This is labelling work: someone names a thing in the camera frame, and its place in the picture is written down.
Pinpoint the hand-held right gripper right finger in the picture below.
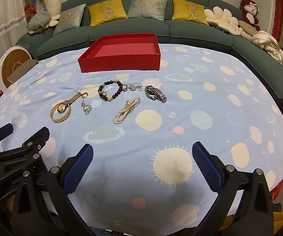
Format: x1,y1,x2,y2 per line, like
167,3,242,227
192,141,280,236

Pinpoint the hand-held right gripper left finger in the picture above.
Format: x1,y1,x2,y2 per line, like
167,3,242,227
10,143,94,236

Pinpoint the gold bangle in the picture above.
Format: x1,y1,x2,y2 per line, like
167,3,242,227
50,103,72,124

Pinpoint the gold wristwatch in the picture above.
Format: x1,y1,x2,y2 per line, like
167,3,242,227
54,91,89,113

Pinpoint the small silver chain earring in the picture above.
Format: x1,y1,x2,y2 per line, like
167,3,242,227
81,102,93,116

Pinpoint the pearl bracelet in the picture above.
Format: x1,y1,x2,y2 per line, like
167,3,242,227
112,96,141,125

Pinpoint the small dark red pendant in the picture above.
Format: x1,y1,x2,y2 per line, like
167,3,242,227
144,85,168,103

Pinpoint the dark bead bracelet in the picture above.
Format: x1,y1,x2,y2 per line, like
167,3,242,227
98,80,124,102

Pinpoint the red cardboard box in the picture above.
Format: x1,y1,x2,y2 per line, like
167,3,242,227
78,33,161,73

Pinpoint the planet print blue tablecloth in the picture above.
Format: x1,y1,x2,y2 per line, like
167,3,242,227
0,43,283,232

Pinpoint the brown cardboard sheet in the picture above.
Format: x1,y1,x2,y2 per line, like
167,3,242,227
7,59,39,83

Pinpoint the round white wooden-faced device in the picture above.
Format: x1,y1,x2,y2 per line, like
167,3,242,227
0,45,32,89

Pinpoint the grey pig plush toy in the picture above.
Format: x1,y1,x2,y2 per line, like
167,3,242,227
26,8,59,36

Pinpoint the red ribbon bow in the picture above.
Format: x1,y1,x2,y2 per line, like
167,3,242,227
25,3,37,18

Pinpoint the white curtain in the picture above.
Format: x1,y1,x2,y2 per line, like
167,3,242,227
0,0,37,53

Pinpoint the grey-green embroidered cushion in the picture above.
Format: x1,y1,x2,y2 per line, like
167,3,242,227
53,4,86,36

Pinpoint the crumpled white blanket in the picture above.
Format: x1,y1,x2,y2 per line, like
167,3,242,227
252,30,283,79

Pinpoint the long white plush toy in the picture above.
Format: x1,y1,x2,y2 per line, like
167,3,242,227
37,0,62,20

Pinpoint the green fabric sofa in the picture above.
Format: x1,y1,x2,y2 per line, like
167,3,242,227
17,0,283,99

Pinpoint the beige plush cushion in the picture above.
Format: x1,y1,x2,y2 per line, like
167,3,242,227
237,20,259,41

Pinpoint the yellow embroidered cushion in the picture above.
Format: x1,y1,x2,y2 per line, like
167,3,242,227
88,0,128,27
171,0,209,25

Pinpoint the white flower shaped cushion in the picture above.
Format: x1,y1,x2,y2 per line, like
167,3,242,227
204,6,245,37

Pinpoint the red monkey plush toy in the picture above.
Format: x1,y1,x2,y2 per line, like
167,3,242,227
239,0,261,31

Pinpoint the grey-blue embroidered cushion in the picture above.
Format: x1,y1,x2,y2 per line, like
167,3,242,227
127,0,168,21

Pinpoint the red hanging wall decoration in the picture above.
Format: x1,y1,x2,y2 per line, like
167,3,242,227
273,0,283,45

